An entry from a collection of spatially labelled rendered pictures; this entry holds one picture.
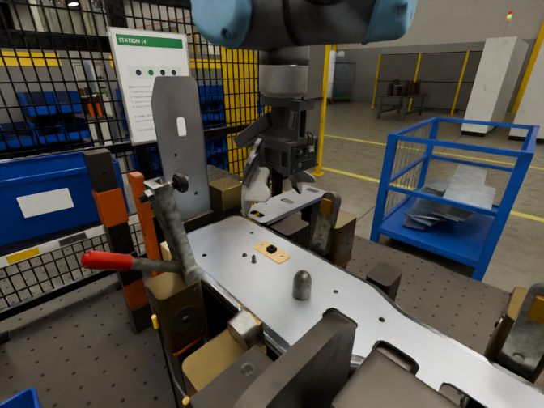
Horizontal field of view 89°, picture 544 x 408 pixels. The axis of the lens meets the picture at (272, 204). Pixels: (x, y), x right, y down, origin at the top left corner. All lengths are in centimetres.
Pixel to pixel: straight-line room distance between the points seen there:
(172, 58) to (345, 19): 77
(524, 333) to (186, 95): 72
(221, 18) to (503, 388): 53
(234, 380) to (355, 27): 32
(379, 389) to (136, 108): 90
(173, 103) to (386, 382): 63
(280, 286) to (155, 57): 75
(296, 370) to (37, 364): 84
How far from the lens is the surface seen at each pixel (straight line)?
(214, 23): 35
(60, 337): 101
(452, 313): 103
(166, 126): 69
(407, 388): 20
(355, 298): 52
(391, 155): 223
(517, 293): 58
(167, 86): 68
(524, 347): 53
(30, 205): 75
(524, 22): 1437
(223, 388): 27
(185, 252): 44
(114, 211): 71
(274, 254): 59
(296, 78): 44
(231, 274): 55
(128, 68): 95
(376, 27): 30
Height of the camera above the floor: 135
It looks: 25 degrees down
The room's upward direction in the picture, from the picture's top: straight up
